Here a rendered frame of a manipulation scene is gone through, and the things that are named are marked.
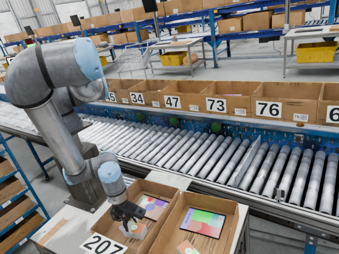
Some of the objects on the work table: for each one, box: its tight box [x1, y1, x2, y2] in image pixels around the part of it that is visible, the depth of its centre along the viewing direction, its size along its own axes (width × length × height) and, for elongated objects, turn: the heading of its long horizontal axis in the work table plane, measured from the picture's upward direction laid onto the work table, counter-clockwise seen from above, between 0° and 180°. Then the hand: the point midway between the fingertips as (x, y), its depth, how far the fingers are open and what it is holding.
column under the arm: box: [53, 141, 108, 214], centre depth 142 cm, size 26×26×33 cm
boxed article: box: [123, 221, 147, 240], centre depth 115 cm, size 6×10×5 cm, turn 90°
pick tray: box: [147, 191, 239, 254], centre depth 104 cm, size 28×38×10 cm
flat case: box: [135, 194, 170, 222], centre depth 129 cm, size 14×19×2 cm
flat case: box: [180, 207, 227, 240], centre depth 114 cm, size 14×19×2 cm
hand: (134, 229), depth 114 cm, fingers closed on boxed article, 6 cm apart
